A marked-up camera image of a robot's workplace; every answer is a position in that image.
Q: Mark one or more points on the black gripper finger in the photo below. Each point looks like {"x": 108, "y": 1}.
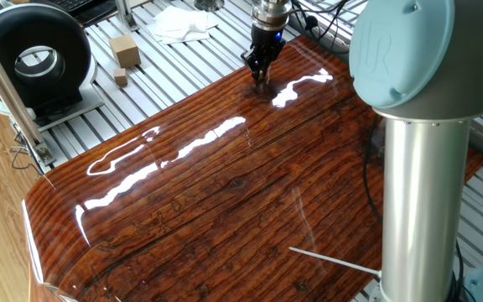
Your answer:
{"x": 268, "y": 58}
{"x": 252, "y": 58}

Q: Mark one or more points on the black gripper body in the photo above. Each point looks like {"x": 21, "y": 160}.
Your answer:
{"x": 266, "y": 40}

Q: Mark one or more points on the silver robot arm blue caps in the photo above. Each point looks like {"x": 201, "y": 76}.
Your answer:
{"x": 424, "y": 201}

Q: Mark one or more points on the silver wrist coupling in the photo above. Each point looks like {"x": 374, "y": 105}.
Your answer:
{"x": 271, "y": 12}

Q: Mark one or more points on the round metal fitting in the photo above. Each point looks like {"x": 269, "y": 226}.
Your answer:
{"x": 208, "y": 4}

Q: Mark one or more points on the white crumpled cloth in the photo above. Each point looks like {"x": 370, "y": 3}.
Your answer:
{"x": 180, "y": 25}

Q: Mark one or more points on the large tan cube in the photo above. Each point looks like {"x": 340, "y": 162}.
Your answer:
{"x": 125, "y": 50}

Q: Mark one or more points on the medium tan cube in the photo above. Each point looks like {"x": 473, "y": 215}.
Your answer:
{"x": 120, "y": 77}

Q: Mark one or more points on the short aluminium upright profile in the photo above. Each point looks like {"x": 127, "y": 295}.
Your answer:
{"x": 125, "y": 14}

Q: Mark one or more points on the glossy wood-print table mat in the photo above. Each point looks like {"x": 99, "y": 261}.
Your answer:
{"x": 245, "y": 201}

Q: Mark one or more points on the black keyboard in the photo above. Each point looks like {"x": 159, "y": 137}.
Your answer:
{"x": 74, "y": 3}

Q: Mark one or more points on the silver robot mounting plate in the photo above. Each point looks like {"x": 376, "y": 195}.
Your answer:
{"x": 373, "y": 293}

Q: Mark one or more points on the aluminium frame post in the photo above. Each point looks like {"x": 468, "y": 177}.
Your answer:
{"x": 6, "y": 86}

